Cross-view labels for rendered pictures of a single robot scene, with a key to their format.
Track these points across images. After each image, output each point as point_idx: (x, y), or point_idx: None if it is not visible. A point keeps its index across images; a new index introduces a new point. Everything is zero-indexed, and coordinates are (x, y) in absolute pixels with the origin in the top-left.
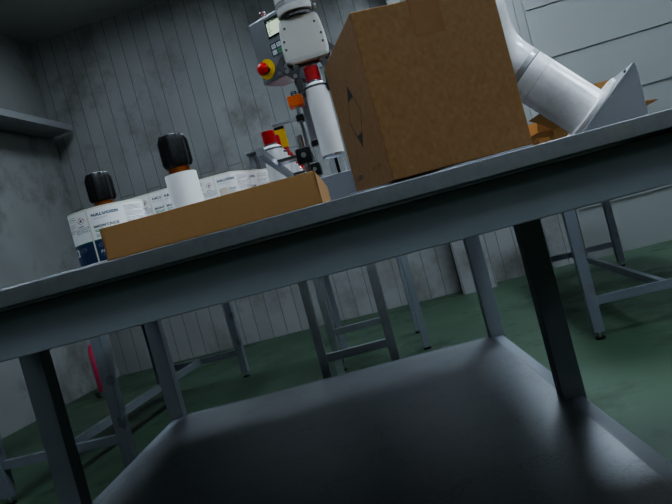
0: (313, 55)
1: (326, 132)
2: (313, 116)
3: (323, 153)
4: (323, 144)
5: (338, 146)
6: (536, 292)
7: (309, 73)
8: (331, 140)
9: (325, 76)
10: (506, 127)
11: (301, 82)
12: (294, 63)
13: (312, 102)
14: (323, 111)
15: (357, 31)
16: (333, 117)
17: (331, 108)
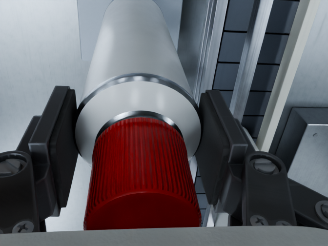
0: (79, 244)
1: (139, 7)
2: (174, 47)
3: (160, 10)
4: (156, 8)
5: (114, 2)
6: None
7: (161, 148)
8: (130, 1)
9: (59, 122)
10: None
11: (220, 126)
12: (289, 225)
13: (170, 55)
14: (131, 27)
15: None
16: (100, 36)
17: (95, 51)
